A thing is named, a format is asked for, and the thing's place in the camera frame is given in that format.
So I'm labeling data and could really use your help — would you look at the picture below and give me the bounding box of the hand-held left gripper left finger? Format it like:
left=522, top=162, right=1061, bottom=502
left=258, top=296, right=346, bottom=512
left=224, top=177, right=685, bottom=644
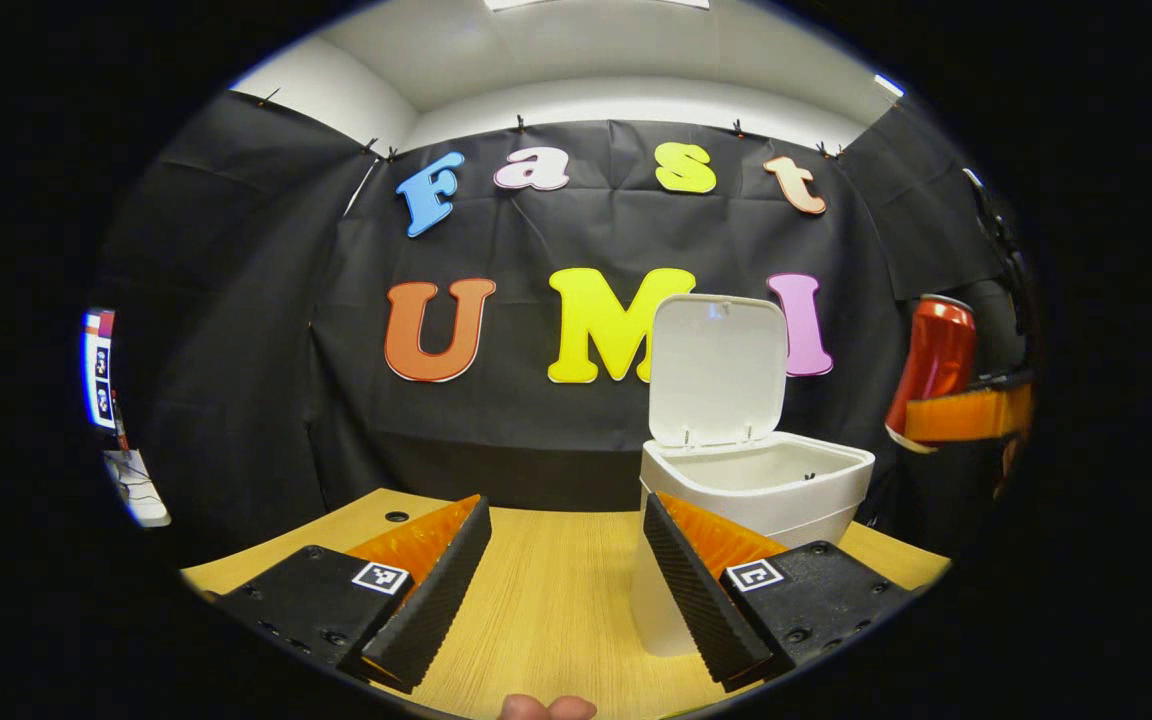
left=219, top=494, right=493, bottom=694

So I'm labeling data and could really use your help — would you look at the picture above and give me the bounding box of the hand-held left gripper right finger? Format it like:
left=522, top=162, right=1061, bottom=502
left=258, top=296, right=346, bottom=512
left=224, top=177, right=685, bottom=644
left=642, top=491, right=915, bottom=693

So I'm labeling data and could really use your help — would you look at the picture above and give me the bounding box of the red pop can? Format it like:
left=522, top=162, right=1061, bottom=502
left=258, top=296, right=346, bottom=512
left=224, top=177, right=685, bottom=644
left=884, top=294, right=979, bottom=454

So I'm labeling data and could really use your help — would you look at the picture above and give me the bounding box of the white desktop garbage bin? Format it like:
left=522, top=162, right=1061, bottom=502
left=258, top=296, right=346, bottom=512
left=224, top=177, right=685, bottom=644
left=629, top=293, right=877, bottom=658

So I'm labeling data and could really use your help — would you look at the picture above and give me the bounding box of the wooden desktop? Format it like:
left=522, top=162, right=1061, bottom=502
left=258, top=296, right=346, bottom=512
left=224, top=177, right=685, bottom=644
left=181, top=487, right=952, bottom=720

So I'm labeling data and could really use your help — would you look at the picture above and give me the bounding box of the white side table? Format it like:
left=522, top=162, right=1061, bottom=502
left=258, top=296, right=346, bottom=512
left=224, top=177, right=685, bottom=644
left=101, top=448, right=173, bottom=529

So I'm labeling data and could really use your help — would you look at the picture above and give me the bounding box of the black backdrop cloth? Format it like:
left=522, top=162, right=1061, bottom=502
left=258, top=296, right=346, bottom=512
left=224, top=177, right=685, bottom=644
left=86, top=88, right=1037, bottom=546

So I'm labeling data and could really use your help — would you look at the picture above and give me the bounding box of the computer monitor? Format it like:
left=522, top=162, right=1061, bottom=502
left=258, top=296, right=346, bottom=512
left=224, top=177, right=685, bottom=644
left=82, top=308, right=119, bottom=431

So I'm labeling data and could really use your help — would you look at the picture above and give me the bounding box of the long ceiling light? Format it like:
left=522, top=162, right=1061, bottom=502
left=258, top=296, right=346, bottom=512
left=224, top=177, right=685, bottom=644
left=484, top=0, right=712, bottom=12

